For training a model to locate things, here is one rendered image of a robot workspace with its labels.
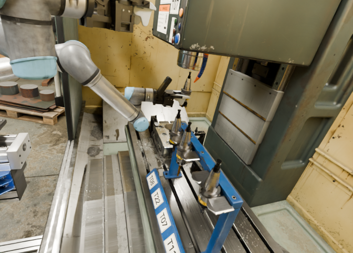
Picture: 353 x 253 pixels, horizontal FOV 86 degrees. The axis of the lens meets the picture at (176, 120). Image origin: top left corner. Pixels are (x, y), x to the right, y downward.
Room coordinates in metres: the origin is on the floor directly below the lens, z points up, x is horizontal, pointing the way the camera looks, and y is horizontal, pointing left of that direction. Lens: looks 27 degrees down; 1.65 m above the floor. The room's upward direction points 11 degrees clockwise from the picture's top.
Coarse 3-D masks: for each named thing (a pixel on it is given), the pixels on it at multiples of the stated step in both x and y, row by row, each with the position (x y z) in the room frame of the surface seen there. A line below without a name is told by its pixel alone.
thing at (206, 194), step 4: (204, 180) 0.46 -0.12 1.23; (200, 184) 0.44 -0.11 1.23; (200, 188) 0.43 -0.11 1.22; (220, 188) 0.44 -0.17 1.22; (200, 192) 0.43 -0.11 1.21; (204, 192) 0.41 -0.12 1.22; (208, 192) 0.42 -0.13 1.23; (216, 192) 0.42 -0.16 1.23; (204, 196) 0.41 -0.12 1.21; (208, 196) 0.41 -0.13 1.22; (212, 196) 0.41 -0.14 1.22; (216, 196) 0.41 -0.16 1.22
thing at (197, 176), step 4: (192, 172) 0.50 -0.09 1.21; (196, 172) 0.50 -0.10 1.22; (200, 172) 0.51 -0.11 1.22; (204, 172) 0.51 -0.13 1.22; (208, 172) 0.51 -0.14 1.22; (192, 176) 0.48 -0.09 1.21; (196, 176) 0.48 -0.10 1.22; (200, 176) 0.49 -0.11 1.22; (204, 176) 0.49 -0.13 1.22; (196, 180) 0.47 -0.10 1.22; (200, 180) 0.47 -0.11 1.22
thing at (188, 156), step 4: (184, 152) 0.60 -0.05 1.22; (188, 152) 0.61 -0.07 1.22; (192, 152) 0.61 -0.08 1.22; (180, 156) 0.58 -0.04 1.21; (184, 156) 0.58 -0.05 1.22; (188, 156) 0.58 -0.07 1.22; (192, 156) 0.59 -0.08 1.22; (196, 156) 0.59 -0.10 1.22; (184, 160) 0.56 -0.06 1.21; (188, 160) 0.56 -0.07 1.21; (192, 160) 0.57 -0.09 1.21
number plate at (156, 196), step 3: (159, 189) 0.64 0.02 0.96; (156, 192) 0.64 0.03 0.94; (159, 192) 0.63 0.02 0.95; (153, 195) 0.63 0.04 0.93; (156, 195) 0.62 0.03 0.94; (159, 195) 0.61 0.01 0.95; (153, 198) 0.61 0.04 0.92; (156, 198) 0.61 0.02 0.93; (159, 198) 0.60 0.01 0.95; (162, 198) 0.59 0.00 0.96; (153, 201) 0.60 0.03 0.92; (156, 201) 0.59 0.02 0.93; (159, 201) 0.59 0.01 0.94; (162, 201) 0.58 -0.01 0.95; (156, 204) 0.58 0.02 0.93; (159, 204) 0.58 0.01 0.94; (156, 207) 0.57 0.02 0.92
